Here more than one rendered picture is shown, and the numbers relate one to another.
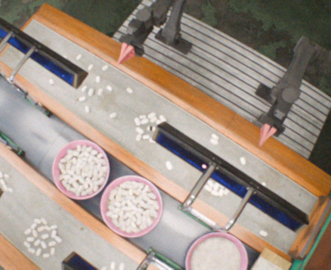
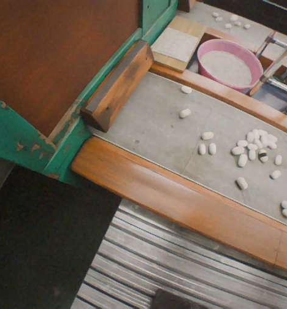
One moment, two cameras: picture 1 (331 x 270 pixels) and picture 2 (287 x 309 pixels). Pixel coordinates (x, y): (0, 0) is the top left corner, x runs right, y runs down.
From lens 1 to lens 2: 1.20 m
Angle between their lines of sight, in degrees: 34
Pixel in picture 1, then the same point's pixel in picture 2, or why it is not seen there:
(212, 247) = (236, 80)
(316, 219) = (119, 83)
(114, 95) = not seen: outside the picture
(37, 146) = not seen: outside the picture
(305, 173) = (130, 173)
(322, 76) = not seen: outside the picture
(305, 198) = (126, 137)
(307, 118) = (117, 286)
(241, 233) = (216, 86)
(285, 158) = (175, 195)
